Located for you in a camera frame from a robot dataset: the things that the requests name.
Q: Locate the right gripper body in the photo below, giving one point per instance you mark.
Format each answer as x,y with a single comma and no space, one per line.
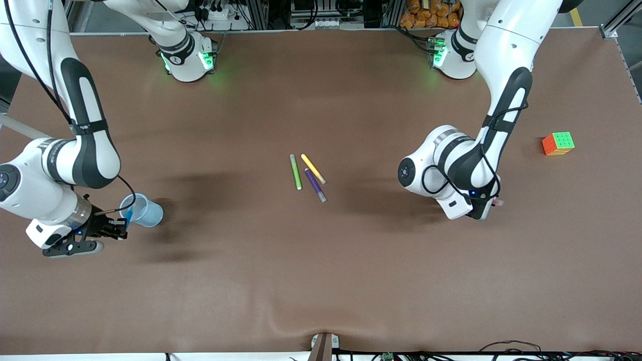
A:
98,225

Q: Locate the blue marker with clear cap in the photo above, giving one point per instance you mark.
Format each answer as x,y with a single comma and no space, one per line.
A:
129,218

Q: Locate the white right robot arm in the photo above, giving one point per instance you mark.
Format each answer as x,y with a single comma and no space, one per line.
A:
90,155

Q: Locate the light blue plastic cup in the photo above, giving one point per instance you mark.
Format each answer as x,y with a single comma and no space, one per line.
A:
148,214

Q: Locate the colourful puzzle cube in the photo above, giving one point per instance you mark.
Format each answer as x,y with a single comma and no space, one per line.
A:
559,144

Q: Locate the purple marker with clear cap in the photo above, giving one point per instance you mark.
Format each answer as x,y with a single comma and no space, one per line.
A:
315,184

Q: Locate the yellow marker with clear cap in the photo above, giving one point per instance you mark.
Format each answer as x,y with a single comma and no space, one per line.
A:
312,168

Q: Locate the green marker with clear cap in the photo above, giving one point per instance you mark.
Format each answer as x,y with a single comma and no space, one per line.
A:
296,173

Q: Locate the orange bagged items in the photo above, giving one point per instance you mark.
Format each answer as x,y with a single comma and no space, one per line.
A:
431,15

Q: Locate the white power strip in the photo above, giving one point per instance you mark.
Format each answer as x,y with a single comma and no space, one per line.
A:
225,15

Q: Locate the metal table edge bracket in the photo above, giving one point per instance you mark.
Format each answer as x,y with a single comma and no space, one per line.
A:
323,347

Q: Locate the aluminium frame corner post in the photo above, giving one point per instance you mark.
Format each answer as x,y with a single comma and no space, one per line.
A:
619,20

